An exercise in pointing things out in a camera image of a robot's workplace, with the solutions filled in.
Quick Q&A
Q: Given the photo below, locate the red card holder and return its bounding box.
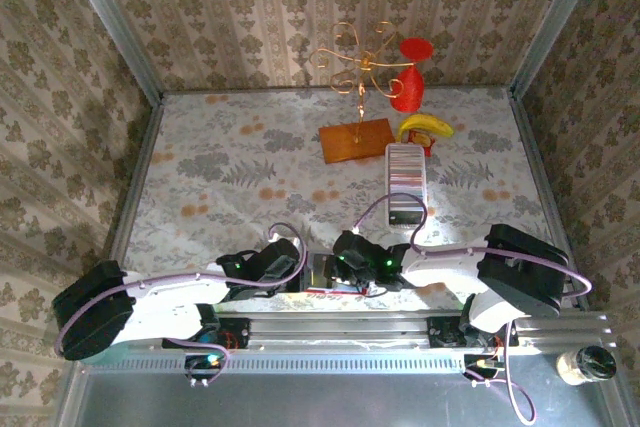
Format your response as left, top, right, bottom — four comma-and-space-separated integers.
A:
299, 252, 375, 297

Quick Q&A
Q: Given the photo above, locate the white card box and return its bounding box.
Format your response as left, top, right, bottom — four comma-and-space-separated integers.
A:
385, 143, 430, 234

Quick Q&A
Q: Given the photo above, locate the small circuit board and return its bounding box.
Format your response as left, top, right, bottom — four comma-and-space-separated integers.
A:
462, 354, 501, 379
183, 352, 225, 379

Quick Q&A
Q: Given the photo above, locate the floral tablecloth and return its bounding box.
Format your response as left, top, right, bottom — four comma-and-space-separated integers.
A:
122, 89, 561, 313

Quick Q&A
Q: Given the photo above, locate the small red and yellow toy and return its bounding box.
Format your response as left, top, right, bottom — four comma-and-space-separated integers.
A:
407, 129, 436, 157

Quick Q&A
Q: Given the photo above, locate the yellow banana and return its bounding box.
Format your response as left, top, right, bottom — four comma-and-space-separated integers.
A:
397, 113, 456, 143

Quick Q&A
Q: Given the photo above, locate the red goblet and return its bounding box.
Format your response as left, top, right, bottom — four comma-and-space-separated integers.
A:
389, 36, 434, 113

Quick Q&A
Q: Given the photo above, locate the glass jar with black lid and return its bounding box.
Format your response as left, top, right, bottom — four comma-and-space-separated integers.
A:
557, 345, 617, 387

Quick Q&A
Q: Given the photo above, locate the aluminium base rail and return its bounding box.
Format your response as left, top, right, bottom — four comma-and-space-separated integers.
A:
219, 311, 616, 353

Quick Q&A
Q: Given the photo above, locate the slotted metal cable duct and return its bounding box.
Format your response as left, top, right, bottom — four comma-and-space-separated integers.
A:
82, 349, 465, 374

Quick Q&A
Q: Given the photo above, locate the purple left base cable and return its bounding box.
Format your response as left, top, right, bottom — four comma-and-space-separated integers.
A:
185, 340, 232, 389

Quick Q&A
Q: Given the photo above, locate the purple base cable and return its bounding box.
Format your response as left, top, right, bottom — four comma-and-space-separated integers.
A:
464, 321, 537, 424
185, 340, 232, 389

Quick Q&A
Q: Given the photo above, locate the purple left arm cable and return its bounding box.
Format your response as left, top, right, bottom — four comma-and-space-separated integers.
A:
52, 221, 307, 356

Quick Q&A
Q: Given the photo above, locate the gold wire stand wooden base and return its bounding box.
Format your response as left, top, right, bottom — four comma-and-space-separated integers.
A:
308, 21, 404, 164

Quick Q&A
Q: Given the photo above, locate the aluminium table side rail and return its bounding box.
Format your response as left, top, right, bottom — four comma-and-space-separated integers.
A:
508, 89, 590, 311
106, 94, 166, 273

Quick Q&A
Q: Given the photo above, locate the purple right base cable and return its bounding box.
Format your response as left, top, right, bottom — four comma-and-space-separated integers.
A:
464, 321, 537, 424

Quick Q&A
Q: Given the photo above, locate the aluminium frame post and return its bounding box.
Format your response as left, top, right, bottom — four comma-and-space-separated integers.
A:
58, 0, 165, 104
509, 0, 610, 98

